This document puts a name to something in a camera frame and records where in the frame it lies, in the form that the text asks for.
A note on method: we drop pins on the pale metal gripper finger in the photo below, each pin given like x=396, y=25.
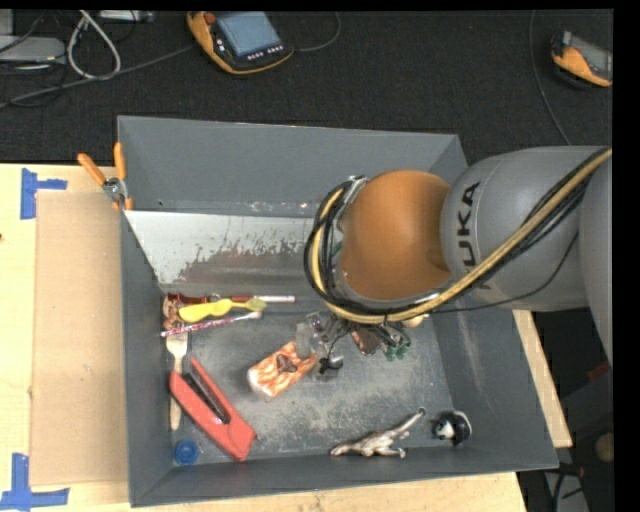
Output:
x=304, y=342
x=331, y=364

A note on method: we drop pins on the grey metal bin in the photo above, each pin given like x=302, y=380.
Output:
x=350, y=400

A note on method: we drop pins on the orange and white packet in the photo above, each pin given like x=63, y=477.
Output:
x=277, y=376

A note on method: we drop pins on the white and red pen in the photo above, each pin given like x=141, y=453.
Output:
x=277, y=299

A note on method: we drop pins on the grey toy dinosaur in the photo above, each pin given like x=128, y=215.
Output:
x=372, y=443

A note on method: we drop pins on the yellow plastic toy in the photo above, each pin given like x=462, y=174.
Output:
x=205, y=311

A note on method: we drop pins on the pink glitter stick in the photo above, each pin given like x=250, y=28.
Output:
x=200, y=327

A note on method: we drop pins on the red flat case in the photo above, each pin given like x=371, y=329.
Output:
x=210, y=420

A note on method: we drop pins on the black and white toy animal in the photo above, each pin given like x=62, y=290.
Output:
x=452, y=429

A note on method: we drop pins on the pale wooden fork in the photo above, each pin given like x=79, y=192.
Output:
x=177, y=345

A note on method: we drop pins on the small brown toy figure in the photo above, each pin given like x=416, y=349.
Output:
x=172, y=307

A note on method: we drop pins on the blue bottle cap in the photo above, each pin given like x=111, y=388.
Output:
x=186, y=452

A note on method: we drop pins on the brown cardboard board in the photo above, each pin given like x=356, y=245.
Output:
x=75, y=325

